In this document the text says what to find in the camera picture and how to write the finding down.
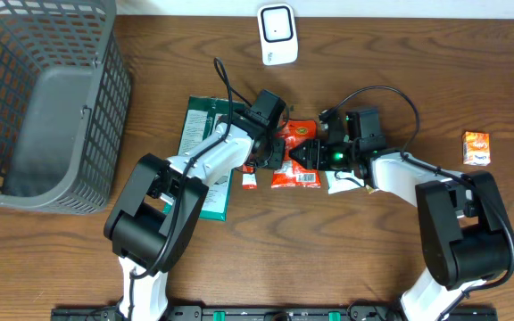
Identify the mint wet wipes pack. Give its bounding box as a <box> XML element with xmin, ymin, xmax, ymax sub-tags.
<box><xmin>325</xmin><ymin>171</ymin><xmax>365</xmax><ymax>194</ymax></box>

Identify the green white 3M package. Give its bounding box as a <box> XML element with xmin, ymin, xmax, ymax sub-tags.
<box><xmin>169</xmin><ymin>96</ymin><xmax>253</xmax><ymax>221</ymax></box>

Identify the red chocolate bar wrapper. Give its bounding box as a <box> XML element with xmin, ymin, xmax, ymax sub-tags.
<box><xmin>242</xmin><ymin>165</ymin><xmax>257</xmax><ymax>190</ymax></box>

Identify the red snack bag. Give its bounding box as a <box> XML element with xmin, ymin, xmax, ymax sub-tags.
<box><xmin>271</xmin><ymin>120</ymin><xmax>321</xmax><ymax>188</ymax></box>

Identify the orange tissue pack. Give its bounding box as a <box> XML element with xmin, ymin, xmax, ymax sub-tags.
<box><xmin>462</xmin><ymin>131</ymin><xmax>491</xmax><ymax>166</ymax></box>

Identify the green tea drink carton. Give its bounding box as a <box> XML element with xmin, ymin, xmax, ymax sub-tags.
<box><xmin>365</xmin><ymin>185</ymin><xmax>378</xmax><ymax>194</ymax></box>

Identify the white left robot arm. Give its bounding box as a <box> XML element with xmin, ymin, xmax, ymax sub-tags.
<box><xmin>104</xmin><ymin>90</ymin><xmax>287</xmax><ymax>320</ymax></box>

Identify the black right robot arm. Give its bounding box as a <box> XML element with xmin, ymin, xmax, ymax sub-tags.
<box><xmin>289</xmin><ymin>107</ymin><xmax>514</xmax><ymax>320</ymax></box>

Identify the white barcode scanner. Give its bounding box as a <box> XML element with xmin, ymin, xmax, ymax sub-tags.
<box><xmin>257</xmin><ymin>4</ymin><xmax>298</xmax><ymax>66</ymax></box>

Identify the grey plastic mesh basket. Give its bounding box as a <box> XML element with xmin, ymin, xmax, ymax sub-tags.
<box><xmin>0</xmin><ymin>0</ymin><xmax>131</xmax><ymax>215</ymax></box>

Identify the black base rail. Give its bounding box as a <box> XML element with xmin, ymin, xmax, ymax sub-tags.
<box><xmin>51</xmin><ymin>304</ymin><xmax>499</xmax><ymax>321</ymax></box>

